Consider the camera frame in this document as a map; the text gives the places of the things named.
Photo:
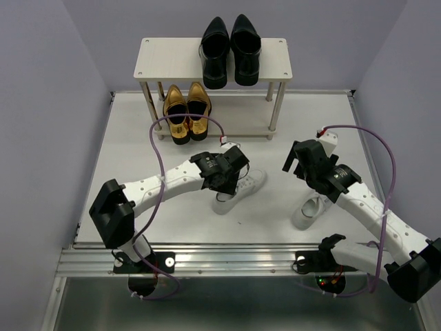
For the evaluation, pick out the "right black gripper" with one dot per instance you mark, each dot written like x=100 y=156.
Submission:
x=291 y=158

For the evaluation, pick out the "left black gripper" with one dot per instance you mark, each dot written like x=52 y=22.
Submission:
x=228 y=187

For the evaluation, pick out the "white lace-up sneaker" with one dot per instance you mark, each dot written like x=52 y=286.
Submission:
x=247 y=186

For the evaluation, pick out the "gold loafer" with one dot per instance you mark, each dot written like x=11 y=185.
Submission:
x=175 y=109
x=200 y=107

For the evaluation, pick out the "black patent loafer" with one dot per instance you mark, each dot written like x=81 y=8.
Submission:
x=213 y=52

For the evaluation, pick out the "black loafer with tag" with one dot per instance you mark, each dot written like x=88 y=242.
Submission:
x=246 y=46

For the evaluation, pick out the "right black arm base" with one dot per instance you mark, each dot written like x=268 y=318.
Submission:
x=331 y=275

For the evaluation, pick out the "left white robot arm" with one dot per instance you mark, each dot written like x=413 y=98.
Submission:
x=116 y=206

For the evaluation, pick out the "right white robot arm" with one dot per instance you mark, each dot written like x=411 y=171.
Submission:
x=406 y=259

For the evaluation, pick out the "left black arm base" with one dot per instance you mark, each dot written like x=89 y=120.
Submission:
x=147 y=281

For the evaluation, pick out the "white two-tier shoe shelf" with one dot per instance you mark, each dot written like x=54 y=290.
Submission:
x=241 y=113

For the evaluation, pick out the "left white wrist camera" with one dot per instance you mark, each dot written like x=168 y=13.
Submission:
x=226 y=144

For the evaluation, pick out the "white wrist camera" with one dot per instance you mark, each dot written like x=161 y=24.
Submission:
x=226 y=144
x=328 y=140

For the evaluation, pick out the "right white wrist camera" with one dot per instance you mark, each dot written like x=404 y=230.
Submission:
x=328 y=140

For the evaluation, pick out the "aluminium mounting rail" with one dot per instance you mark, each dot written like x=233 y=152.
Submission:
x=247 y=260

